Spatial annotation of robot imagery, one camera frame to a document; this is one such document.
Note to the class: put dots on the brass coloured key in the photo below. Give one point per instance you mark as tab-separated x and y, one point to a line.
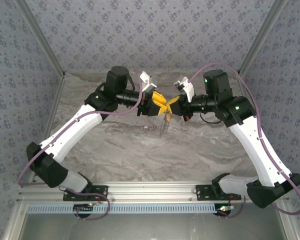
168	117

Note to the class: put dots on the small clear plastic bag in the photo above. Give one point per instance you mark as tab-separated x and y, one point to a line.
163	128

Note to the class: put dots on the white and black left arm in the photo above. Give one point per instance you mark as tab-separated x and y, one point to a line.
75	130

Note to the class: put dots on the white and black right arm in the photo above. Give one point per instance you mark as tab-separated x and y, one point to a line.
260	155

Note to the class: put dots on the small black controller board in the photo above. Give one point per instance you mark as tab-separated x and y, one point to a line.
83	208
223	210

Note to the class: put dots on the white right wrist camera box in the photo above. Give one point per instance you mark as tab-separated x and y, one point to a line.
186	87

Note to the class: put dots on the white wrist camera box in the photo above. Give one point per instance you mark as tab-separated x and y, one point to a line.
148	81
186	87

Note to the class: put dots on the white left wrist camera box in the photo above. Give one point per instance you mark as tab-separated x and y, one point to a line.
148	81

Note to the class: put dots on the aluminium corner post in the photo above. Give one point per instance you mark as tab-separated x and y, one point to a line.
260	37
41	37

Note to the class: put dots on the aluminium side rail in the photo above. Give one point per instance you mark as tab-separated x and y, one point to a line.
51	112
293	232

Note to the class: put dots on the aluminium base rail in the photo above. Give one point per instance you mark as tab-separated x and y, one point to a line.
150	191

